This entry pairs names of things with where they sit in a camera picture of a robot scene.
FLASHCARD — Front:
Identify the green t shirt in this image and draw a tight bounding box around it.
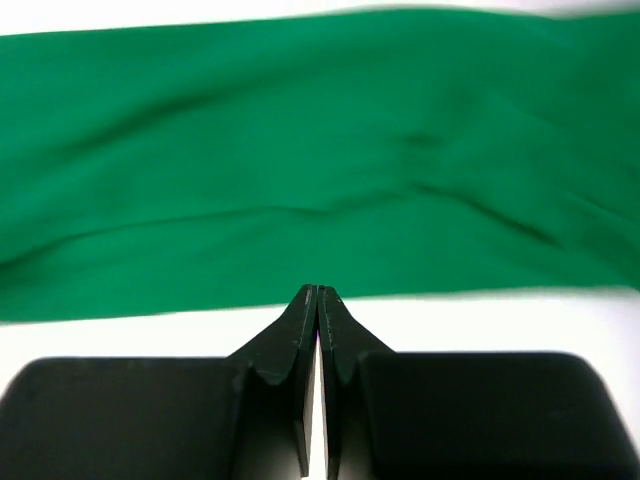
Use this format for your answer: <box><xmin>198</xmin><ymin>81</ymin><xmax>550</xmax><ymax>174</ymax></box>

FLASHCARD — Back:
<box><xmin>1</xmin><ymin>9</ymin><xmax>639</xmax><ymax>322</ymax></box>

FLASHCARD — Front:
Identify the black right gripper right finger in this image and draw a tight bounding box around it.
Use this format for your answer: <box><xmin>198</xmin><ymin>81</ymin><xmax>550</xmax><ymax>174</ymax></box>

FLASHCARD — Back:
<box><xmin>317</xmin><ymin>287</ymin><xmax>639</xmax><ymax>479</ymax></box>

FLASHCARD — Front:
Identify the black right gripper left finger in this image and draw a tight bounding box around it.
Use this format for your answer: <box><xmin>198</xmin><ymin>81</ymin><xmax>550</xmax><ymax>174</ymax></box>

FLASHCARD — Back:
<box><xmin>1</xmin><ymin>285</ymin><xmax>318</xmax><ymax>479</ymax></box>

